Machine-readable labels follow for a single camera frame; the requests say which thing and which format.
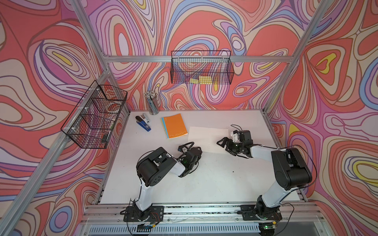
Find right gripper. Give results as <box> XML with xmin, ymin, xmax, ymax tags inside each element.
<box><xmin>217</xmin><ymin>137</ymin><xmax>244</xmax><ymax>155</ymax></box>

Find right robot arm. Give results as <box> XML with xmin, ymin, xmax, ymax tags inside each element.
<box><xmin>217</xmin><ymin>130</ymin><xmax>313</xmax><ymax>221</ymax></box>

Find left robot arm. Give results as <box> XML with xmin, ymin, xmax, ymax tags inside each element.
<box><xmin>132</xmin><ymin>142</ymin><xmax>203</xmax><ymax>220</ymax></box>

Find blue stapler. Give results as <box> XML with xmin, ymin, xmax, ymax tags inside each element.
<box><xmin>135</xmin><ymin>116</ymin><xmax>151</xmax><ymax>132</ymax></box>

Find small white eraser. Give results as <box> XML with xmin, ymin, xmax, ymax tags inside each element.
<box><xmin>141</xmin><ymin>113</ymin><xmax>150</xmax><ymax>123</ymax></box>

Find yellow sticky notes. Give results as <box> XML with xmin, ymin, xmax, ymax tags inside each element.
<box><xmin>189</xmin><ymin>76</ymin><xmax>213</xmax><ymax>85</ymax></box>

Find mesh pencil cup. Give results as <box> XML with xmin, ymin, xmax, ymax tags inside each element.
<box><xmin>144</xmin><ymin>91</ymin><xmax>159</xmax><ymax>115</ymax></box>

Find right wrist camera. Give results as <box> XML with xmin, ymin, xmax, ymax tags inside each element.
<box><xmin>230</xmin><ymin>130</ymin><xmax>241</xmax><ymax>143</ymax></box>

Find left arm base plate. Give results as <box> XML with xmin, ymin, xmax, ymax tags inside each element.
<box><xmin>120</xmin><ymin>206</ymin><xmax>164</xmax><ymax>223</ymax></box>

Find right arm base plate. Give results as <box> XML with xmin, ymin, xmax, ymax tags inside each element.
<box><xmin>237</xmin><ymin>205</ymin><xmax>282</xmax><ymax>222</ymax></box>

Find back wire basket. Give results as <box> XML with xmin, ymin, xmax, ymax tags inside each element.
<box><xmin>170</xmin><ymin>49</ymin><xmax>235</xmax><ymax>85</ymax></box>

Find wire basket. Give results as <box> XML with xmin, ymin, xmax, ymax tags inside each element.
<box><xmin>170</xmin><ymin>49</ymin><xmax>235</xmax><ymax>85</ymax></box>
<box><xmin>61</xmin><ymin>81</ymin><xmax>128</xmax><ymax>149</ymax></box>

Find left wire basket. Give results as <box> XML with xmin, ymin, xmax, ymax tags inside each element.
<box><xmin>61</xmin><ymin>81</ymin><xmax>128</xmax><ymax>149</ymax></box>

